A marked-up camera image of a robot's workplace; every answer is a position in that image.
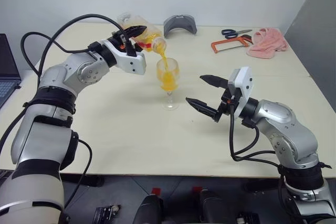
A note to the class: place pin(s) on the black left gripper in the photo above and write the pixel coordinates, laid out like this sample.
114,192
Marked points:
121,39

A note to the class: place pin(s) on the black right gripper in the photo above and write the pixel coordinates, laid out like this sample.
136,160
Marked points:
227,103

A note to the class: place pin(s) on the clear bottle with white cap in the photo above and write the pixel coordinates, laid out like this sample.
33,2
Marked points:
149,33

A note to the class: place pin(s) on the clear wine glass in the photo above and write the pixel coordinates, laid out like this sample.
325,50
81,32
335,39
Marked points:
168,77

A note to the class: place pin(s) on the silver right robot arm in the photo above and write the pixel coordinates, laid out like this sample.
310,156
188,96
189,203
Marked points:
283,127

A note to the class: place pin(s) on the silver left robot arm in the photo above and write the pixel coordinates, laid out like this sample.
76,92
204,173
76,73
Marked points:
86,69

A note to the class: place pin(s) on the orange hacksaw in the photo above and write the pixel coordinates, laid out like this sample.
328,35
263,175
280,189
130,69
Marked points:
225,42

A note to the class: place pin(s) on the pink towel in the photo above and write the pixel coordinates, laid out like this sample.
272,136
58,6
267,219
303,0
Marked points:
266,43

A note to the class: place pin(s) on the dark rounded shape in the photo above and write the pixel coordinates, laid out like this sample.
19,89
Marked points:
214,207
151,209

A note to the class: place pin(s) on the grey partition panel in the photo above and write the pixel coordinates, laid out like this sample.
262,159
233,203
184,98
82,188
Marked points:
315,24

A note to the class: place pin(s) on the dark laptop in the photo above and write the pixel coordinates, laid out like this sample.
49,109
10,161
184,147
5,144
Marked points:
8,77

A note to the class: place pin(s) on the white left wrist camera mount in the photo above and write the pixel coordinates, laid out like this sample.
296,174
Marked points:
131,62

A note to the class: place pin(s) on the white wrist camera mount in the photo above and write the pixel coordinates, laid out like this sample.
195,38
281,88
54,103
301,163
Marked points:
242,85
131,62

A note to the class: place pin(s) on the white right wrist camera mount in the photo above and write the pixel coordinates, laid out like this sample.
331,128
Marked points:
242,85

